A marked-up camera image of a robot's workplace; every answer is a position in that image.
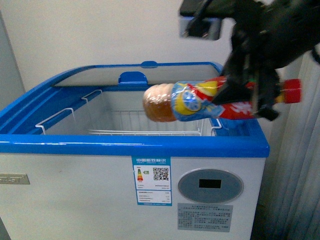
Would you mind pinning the black camera module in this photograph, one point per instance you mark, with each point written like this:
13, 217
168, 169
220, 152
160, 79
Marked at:
202, 19

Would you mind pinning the grey curtain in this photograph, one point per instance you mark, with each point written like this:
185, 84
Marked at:
295, 206

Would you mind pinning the silver brand nameplate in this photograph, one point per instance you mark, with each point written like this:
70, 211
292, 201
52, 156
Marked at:
14, 179

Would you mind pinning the grey round control panel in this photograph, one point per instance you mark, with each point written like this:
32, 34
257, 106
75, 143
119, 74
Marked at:
210, 186

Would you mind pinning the white chest freezer blue rim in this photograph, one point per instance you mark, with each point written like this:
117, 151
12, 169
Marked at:
82, 187

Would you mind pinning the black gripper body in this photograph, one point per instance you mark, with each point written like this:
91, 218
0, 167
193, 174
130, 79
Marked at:
264, 38

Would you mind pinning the glass sliding freezer lid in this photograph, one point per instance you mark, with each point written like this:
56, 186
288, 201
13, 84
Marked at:
145, 73

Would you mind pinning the iced tea drink bottle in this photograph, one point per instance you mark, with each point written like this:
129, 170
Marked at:
187, 101

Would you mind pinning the white wire freezer basket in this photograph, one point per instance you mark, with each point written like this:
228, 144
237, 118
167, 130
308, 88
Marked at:
119, 113

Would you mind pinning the grey text info sticker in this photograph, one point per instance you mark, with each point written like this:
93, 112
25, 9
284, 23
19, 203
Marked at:
204, 217

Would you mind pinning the blue energy label sticker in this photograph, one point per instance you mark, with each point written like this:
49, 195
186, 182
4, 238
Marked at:
152, 179

